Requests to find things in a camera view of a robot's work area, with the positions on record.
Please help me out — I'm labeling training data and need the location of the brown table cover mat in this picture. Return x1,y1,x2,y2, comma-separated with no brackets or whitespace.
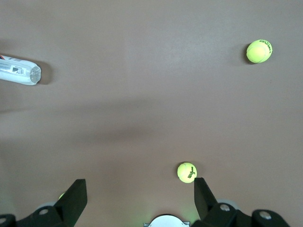
0,0,303,227

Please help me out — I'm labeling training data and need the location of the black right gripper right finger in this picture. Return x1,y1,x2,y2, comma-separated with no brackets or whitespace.
191,176,291,227

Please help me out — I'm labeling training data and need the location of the Wilson tennis ball can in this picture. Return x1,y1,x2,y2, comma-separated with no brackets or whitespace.
0,53,42,86

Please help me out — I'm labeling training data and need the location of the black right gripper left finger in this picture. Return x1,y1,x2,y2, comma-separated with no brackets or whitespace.
0,179,88,227

